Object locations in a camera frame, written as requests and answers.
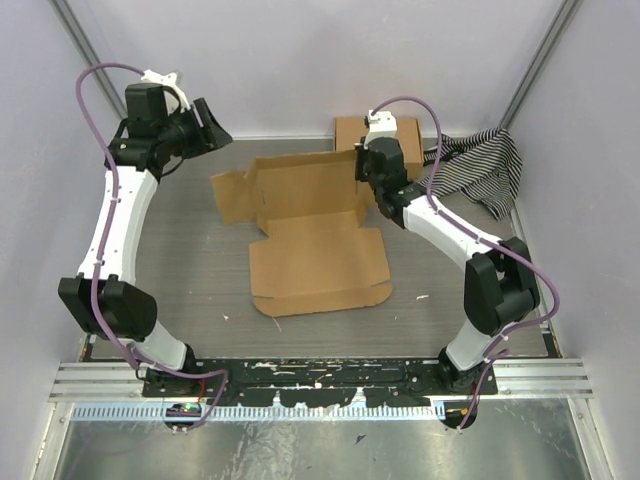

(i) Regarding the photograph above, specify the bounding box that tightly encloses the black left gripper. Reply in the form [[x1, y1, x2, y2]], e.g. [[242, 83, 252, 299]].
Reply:
[[159, 98, 233, 160]]

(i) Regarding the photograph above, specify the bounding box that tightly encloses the brown cardboard box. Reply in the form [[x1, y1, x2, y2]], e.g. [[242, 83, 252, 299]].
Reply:
[[211, 150, 393, 317], [334, 117, 424, 180]]

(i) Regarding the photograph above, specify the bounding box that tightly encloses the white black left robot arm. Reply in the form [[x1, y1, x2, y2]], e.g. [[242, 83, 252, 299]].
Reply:
[[58, 82, 233, 397]]

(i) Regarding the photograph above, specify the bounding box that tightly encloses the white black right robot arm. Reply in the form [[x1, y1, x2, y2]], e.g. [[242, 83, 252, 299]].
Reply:
[[355, 137, 540, 395]]

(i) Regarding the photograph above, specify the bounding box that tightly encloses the folded brown cardboard box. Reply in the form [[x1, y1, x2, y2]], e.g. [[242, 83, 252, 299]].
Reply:
[[334, 117, 424, 180]]

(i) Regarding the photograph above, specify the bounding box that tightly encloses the striped black white cloth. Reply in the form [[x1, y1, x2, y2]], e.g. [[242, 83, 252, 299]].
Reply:
[[419, 128, 523, 220]]

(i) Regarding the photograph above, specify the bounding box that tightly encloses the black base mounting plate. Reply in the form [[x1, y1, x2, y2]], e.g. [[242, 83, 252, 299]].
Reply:
[[141, 357, 481, 408]]

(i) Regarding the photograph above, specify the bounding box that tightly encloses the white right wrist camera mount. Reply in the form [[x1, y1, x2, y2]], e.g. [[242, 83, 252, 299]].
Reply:
[[354, 110, 397, 149]]

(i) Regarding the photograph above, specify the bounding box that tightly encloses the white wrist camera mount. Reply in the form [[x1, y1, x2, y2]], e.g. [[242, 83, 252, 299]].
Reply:
[[141, 69, 191, 114], [354, 110, 397, 149]]

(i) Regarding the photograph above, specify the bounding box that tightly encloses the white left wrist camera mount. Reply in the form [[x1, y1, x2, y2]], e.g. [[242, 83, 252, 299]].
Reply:
[[141, 69, 191, 114]]

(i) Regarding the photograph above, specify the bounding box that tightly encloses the left aluminium corner post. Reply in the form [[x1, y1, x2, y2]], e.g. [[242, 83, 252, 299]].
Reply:
[[47, 1, 142, 149]]

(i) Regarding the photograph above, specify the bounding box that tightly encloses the aluminium corner post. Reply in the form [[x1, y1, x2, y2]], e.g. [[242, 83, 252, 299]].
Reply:
[[499, 0, 583, 130], [47, 1, 142, 149]]

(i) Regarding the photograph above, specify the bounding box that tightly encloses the right aluminium corner post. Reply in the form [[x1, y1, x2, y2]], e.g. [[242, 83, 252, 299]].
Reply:
[[499, 0, 583, 130]]

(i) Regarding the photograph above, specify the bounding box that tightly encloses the slotted grey cable duct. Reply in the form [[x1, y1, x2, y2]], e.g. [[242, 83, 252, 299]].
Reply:
[[70, 401, 445, 422]]

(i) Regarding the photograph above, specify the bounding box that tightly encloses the aluminium front frame rail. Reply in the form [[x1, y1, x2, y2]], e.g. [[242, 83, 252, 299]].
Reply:
[[49, 358, 593, 406]]

